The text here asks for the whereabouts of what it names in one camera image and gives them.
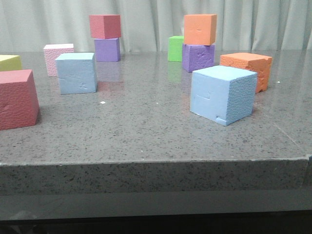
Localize light blue foam cube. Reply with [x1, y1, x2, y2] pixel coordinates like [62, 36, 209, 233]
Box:
[190, 65, 257, 126]
[55, 53, 97, 95]

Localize purple foam cube right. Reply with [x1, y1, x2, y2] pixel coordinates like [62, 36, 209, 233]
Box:
[182, 44, 215, 72]

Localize purple foam cube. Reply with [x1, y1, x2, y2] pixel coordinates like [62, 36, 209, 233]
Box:
[182, 44, 215, 72]
[94, 38, 120, 62]

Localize green foam cube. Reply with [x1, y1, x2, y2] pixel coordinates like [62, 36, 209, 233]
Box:
[168, 36, 184, 62]

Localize purple foam cube left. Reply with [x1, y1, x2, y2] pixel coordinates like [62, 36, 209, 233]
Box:
[94, 38, 120, 62]

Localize orange foam cube stacked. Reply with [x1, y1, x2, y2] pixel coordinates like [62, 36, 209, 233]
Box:
[184, 14, 217, 46]

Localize red foam cube stacked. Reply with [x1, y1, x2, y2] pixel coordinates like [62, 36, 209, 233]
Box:
[89, 15, 121, 39]

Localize chipped orange foam cube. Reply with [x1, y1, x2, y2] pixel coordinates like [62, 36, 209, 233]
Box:
[220, 52, 273, 93]

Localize pink foam cube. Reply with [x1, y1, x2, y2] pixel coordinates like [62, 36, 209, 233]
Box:
[43, 43, 74, 77]

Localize large red foam cube front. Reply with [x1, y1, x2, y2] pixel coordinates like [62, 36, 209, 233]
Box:
[0, 69, 39, 130]

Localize yellow foam cube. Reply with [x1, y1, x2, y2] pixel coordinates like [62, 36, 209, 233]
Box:
[0, 55, 22, 71]

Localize grey curtain backdrop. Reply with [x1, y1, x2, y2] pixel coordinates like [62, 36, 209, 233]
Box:
[0, 0, 312, 52]

